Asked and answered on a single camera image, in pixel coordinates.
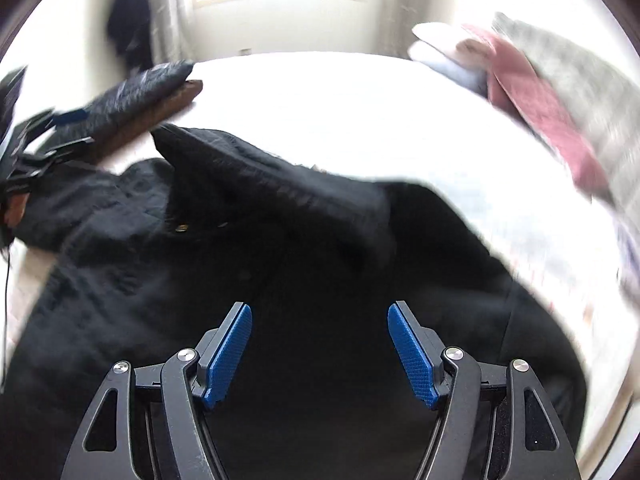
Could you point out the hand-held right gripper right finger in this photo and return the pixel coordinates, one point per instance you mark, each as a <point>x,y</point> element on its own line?
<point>412,355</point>

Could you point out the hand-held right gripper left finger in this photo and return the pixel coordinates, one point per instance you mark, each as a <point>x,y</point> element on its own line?
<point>227,355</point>

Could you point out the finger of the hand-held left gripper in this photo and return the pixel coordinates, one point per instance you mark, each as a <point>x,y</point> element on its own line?
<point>60,149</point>
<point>67,117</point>

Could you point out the black coat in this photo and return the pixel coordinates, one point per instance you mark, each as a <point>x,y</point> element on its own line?
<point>300,235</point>

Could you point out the dark hanging clothes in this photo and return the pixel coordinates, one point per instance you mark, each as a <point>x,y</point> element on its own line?
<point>129,15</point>

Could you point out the folded dark patterned garment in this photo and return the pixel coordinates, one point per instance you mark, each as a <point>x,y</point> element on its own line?
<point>135,92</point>

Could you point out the pale pleated curtain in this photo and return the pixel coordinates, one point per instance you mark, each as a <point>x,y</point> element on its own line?
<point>167,10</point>
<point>402,5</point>

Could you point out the bed with white sheet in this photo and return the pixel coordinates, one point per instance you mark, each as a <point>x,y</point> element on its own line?
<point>350,120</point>

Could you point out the pink blanket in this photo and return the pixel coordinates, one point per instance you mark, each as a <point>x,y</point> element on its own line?
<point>540,105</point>

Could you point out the grey blanket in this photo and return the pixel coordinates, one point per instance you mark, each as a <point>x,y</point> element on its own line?
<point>585,90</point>

